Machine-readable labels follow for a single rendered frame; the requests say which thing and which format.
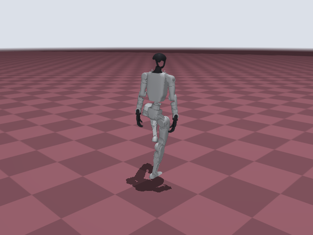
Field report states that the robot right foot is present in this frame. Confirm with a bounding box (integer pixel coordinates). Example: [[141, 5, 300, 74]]
[[149, 171, 162, 179]]

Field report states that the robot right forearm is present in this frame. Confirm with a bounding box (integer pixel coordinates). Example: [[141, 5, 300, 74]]
[[171, 95, 179, 118]]

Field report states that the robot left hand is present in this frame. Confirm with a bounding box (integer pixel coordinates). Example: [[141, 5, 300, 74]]
[[136, 109, 143, 127]]

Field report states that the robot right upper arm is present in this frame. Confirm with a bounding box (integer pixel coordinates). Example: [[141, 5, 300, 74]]
[[165, 74, 176, 101]]

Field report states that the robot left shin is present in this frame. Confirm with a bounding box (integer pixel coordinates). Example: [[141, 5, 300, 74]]
[[150, 119, 157, 137]]

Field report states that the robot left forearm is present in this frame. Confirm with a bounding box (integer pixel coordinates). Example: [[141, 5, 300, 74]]
[[136, 92, 144, 113]]

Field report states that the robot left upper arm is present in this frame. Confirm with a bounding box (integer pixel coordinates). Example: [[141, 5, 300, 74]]
[[139, 72, 148, 97]]

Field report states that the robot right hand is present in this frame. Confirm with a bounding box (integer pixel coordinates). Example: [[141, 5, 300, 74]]
[[168, 115, 178, 133]]

